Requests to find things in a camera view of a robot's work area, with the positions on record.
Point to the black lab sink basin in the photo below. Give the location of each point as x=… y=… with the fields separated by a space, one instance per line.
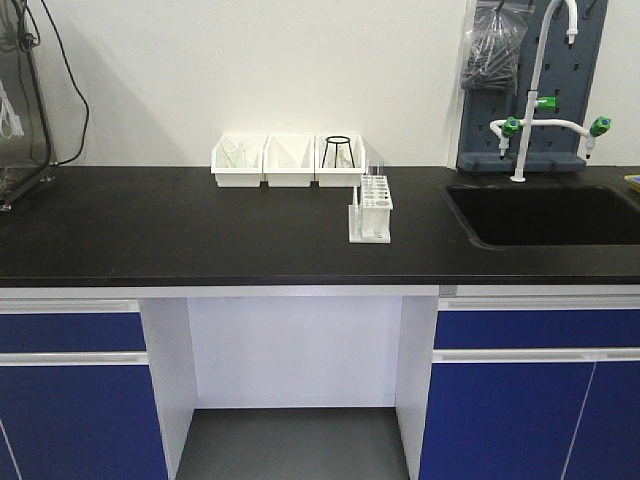
x=505 y=217

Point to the clear plastic bag of pegs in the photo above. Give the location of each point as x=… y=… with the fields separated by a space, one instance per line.
x=494 y=47

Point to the clear acrylic equipment enclosure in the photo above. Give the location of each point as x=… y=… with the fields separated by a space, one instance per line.
x=26 y=145

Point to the yellow tray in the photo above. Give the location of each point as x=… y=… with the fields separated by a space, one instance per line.
x=633 y=181

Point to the white middle storage bin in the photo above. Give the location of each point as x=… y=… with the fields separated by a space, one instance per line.
x=289 y=160

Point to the blue-grey pegboard drying rack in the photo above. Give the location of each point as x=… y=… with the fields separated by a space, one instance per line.
x=567 y=75

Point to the white right storage bin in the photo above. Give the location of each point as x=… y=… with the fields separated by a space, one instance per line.
x=340 y=177

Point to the white gooseneck lab faucet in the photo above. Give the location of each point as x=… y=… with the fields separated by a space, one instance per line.
x=504 y=129

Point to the blue cabinet drawer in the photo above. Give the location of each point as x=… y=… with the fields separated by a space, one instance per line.
x=513 y=329
x=71 y=332

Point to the blue right cabinet drawer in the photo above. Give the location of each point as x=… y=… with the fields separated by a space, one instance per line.
x=513 y=329

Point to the blue left cabinet drawer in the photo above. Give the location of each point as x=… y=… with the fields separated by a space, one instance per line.
x=71 y=332

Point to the black metal tripod stand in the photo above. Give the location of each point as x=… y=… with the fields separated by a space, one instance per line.
x=338 y=152

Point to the white storage bin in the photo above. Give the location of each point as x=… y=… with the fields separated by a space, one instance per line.
x=249 y=172
x=289 y=160
x=340 y=177

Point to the blue right cabinet door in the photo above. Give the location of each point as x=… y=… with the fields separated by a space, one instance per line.
x=532 y=421

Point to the white left storage bin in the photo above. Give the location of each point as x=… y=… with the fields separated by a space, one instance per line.
x=249 y=172

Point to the blue left cabinet door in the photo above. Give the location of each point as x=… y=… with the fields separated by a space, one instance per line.
x=80 y=422

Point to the blue cabinet door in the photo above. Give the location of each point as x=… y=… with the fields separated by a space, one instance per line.
x=80 y=422
x=532 y=421

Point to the white test tube rack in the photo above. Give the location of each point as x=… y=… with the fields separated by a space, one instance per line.
x=369 y=213

